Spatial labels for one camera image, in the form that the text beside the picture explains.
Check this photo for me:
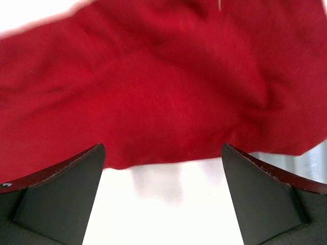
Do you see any dark red t shirt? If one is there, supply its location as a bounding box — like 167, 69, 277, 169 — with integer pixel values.
1, 1, 326, 182

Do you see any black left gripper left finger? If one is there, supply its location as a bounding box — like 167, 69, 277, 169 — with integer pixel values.
1, 144, 106, 244

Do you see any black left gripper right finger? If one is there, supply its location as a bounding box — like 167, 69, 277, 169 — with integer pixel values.
221, 144, 326, 245

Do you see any aluminium front mounting rail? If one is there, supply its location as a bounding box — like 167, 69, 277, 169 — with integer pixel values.
251, 140, 326, 184

